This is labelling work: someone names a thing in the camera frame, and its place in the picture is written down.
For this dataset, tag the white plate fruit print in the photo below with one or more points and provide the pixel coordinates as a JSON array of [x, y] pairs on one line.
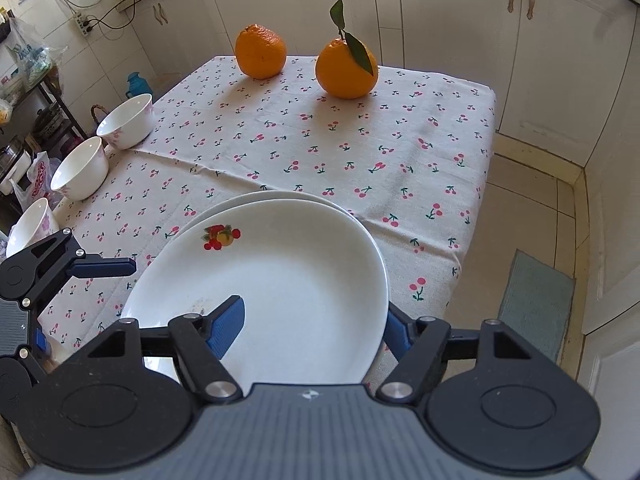
[[290, 280]]

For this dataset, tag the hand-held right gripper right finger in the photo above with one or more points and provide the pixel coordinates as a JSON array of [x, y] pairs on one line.
[[397, 332]]

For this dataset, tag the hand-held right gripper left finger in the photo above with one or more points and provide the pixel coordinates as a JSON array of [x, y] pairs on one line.
[[225, 325]]

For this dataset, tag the clear plastic bag with goods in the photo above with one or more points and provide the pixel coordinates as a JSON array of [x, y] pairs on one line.
[[30, 60]]

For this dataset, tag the cherry print tablecloth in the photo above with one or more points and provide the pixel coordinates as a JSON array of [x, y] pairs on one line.
[[350, 150]]

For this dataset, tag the white power strip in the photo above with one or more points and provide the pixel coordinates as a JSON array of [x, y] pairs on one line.
[[85, 24]]

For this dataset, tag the red print plastic bag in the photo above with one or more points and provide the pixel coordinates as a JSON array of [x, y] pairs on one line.
[[40, 177]]

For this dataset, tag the white bowl pink flowers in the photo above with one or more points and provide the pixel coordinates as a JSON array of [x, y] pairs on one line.
[[127, 122], [32, 230], [80, 170]]

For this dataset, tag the black metal shelf rack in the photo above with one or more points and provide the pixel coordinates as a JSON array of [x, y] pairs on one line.
[[50, 122]]

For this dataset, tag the white plate stained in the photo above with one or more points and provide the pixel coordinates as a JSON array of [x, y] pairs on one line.
[[280, 195]]

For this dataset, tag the wicker basket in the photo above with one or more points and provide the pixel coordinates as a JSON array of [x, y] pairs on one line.
[[98, 110]]

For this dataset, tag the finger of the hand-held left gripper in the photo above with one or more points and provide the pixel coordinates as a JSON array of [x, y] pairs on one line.
[[41, 347], [107, 266]]

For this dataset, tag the orange without leaf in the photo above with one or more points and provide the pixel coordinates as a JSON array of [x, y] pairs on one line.
[[261, 52]]

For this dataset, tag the blue thermos jug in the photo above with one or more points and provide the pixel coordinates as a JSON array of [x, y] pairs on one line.
[[137, 85]]

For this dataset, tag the teal floor mat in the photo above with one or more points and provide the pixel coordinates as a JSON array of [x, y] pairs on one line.
[[537, 305]]

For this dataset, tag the orange with green leaves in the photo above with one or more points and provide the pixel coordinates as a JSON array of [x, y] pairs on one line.
[[345, 72]]

